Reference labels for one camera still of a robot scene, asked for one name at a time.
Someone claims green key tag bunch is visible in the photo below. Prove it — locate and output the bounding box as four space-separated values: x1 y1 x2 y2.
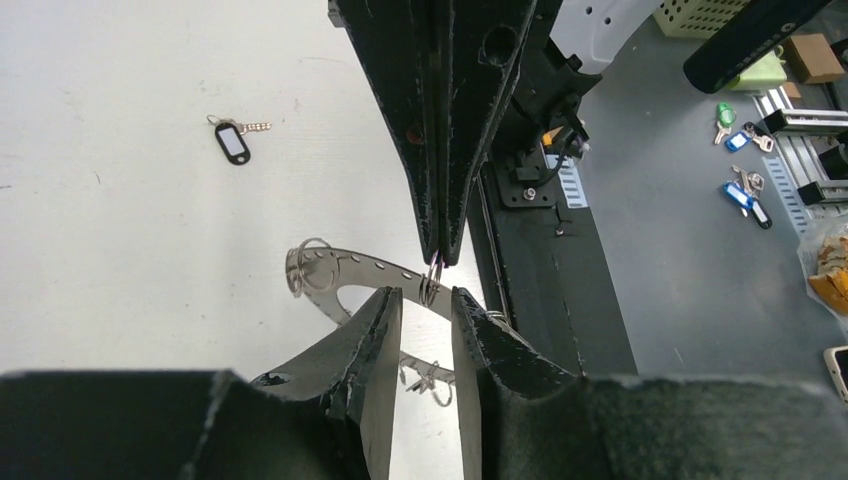
713 102 737 145

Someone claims white slotted cable duct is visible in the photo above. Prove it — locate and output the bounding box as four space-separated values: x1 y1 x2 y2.
558 156 589 209

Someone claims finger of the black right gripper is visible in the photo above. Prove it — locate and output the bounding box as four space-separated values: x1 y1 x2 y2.
438 1 537 265
328 1 439 255

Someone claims white smartphone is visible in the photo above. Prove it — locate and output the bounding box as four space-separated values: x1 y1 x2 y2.
823 345 848 405

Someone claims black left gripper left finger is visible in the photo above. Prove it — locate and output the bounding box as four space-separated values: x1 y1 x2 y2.
1 328 394 479

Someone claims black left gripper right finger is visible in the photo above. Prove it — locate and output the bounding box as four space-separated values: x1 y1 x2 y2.
451 288 847 479

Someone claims blue key tag bunch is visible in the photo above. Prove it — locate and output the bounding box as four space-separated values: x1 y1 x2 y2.
720 165 773 230

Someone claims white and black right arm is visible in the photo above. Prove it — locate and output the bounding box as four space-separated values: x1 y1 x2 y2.
328 1 657 266

